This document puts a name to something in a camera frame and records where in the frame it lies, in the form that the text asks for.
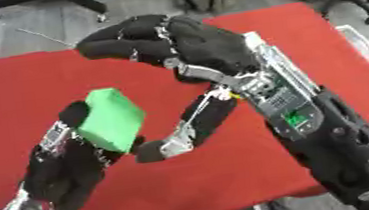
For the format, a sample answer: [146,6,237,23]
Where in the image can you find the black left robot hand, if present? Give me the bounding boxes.
[10,92,155,210]

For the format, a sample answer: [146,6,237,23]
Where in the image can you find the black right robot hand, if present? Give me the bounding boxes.
[70,1,274,171]

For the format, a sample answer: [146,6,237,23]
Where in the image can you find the green block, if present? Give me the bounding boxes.
[70,83,152,159]

